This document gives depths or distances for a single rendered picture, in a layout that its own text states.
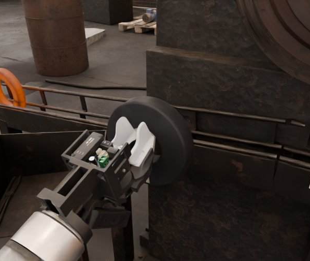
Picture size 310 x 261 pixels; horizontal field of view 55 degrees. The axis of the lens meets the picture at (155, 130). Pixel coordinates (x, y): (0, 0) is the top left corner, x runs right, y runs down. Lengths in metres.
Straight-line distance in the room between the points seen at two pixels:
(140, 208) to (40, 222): 1.21
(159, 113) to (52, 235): 0.22
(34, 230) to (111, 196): 0.10
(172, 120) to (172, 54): 0.39
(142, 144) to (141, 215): 1.09
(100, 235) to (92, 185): 1.08
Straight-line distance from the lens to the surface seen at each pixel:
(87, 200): 0.39
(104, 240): 1.43
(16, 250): 0.36
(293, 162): 0.71
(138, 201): 1.58
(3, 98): 1.36
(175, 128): 0.44
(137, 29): 5.19
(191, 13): 0.83
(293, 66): 0.62
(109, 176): 0.36
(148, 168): 0.43
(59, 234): 0.35
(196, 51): 0.84
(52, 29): 3.21
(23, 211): 0.76
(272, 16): 0.59
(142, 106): 0.45
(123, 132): 0.46
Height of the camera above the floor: 1.09
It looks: 30 degrees down
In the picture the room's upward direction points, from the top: straight up
